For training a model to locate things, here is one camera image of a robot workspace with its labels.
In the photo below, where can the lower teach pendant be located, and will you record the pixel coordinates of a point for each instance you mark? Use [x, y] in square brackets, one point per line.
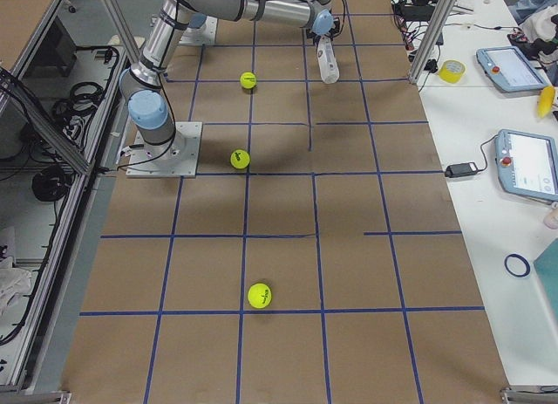
[527, 164]

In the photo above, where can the Wilson tennis ball front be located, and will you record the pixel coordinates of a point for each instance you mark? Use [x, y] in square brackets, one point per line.
[259, 295]

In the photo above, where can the yellow banana toy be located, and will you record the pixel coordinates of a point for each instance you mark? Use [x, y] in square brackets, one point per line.
[546, 101]

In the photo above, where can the clear tennis ball can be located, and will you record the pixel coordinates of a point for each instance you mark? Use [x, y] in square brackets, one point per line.
[327, 61]

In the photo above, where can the Wilson tennis ball near base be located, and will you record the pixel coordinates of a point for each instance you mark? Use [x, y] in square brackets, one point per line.
[239, 159]

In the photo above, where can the black power adapter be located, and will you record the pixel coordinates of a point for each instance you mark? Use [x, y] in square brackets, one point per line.
[463, 169]

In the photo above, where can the teal box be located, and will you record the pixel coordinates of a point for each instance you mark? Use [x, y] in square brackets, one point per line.
[547, 271]

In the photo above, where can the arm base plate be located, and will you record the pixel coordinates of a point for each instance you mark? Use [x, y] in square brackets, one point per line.
[200, 31]
[181, 159]

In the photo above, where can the upper teach pendant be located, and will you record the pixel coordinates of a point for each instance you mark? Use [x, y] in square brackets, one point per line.
[509, 69]

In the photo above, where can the yellow tape roll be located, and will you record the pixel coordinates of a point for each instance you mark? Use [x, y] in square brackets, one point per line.
[452, 71]

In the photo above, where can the HEAD tennis ball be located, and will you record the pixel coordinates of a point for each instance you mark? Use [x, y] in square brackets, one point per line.
[248, 80]

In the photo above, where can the teach pendant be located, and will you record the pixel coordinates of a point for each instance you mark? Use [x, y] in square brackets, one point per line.
[527, 164]
[509, 69]

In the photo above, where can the aluminium frame post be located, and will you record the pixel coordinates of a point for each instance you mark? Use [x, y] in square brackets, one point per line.
[439, 16]

